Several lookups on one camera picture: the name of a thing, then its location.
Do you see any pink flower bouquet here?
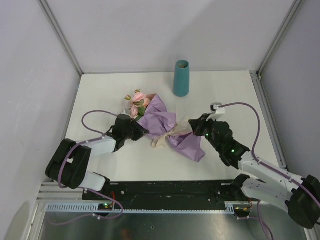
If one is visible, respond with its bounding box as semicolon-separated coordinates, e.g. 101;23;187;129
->
124;89;151;121

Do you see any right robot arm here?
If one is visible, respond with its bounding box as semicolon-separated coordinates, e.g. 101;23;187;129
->
189;114;320;230

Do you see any teal conical vase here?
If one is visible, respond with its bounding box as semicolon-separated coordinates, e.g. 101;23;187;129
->
173;60;190;97

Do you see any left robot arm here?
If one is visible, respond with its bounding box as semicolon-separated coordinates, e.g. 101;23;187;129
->
45;114;149;200

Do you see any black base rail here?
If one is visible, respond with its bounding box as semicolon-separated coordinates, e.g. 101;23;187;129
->
82;179;261;210

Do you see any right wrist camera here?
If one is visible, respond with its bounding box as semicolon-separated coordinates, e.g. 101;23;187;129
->
206;102;226;122

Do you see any purple wrapping paper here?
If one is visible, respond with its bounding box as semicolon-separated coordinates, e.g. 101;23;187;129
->
138;94;206;162

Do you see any left aluminium frame post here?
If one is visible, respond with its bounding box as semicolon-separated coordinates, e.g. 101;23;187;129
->
37;0;84;77

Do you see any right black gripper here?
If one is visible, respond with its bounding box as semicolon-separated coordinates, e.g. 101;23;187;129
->
189;114;222;153

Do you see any right aluminium frame post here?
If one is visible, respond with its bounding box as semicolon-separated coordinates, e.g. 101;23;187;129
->
256;0;306;76

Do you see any white cable duct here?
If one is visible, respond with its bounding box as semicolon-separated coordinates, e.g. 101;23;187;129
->
46;202;249;215

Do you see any aluminium frame post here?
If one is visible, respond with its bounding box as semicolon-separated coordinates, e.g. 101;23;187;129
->
37;0;84;77
256;0;306;76

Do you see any beige ribbon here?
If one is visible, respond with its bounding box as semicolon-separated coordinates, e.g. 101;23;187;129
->
151;118;192;148

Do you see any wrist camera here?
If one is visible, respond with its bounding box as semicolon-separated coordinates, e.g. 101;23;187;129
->
117;109;131;119
206;102;226;122

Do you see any right aluminium table rail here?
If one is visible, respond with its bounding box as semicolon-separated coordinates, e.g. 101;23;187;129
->
249;70;288;170

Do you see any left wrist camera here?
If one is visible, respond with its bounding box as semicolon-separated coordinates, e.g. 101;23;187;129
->
117;109;131;119

